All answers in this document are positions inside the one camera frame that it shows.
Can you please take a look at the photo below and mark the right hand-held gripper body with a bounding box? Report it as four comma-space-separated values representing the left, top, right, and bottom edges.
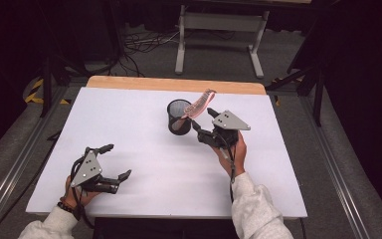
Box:
197, 110, 252, 149

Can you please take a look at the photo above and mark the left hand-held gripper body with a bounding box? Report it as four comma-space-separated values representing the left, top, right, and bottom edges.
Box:
69, 147, 121, 195

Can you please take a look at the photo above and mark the black mesh cup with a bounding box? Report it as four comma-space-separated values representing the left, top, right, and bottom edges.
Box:
166, 99, 194, 136

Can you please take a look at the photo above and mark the pink hairbrush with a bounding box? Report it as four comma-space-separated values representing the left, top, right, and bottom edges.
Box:
171, 88, 217, 131

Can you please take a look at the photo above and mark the person's left hand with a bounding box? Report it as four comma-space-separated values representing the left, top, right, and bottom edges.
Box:
59, 174, 101, 211

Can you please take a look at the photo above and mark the person's right hand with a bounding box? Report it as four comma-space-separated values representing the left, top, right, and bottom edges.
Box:
211, 130, 249, 177

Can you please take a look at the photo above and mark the white table mat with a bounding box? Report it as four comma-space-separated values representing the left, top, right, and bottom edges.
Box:
25, 87, 308, 219

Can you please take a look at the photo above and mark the yellow black floor tape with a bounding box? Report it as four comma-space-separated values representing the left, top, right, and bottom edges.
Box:
271, 77, 305, 108
24, 77, 72, 106

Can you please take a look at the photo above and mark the wooden table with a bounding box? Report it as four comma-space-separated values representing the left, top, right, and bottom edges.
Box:
86, 75, 268, 96

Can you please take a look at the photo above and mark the person's dark lap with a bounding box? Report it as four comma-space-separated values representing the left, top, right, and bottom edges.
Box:
93, 217, 241, 239

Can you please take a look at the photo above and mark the black metal stand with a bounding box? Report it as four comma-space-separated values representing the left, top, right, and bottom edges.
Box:
39, 54, 93, 118
266, 63, 326, 127

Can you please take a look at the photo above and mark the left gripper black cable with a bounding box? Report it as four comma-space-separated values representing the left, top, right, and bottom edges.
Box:
69, 154, 96, 230

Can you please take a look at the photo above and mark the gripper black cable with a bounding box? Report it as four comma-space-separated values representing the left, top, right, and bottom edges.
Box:
222, 131, 239, 204
69, 154, 96, 230

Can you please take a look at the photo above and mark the dark bead bracelet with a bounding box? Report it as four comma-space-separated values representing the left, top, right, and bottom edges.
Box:
57, 200, 82, 216

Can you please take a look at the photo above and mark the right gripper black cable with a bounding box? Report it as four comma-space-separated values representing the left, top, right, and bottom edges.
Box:
222, 131, 239, 204

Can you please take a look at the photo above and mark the aluminium floor rail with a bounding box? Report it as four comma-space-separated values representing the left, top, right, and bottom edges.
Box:
298, 95, 373, 239
0, 85, 68, 239

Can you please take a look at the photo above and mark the white metal desk frame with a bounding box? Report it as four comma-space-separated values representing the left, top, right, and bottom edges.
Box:
174, 0, 312, 80

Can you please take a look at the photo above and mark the bundle of floor cables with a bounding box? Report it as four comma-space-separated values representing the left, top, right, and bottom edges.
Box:
110, 29, 237, 78

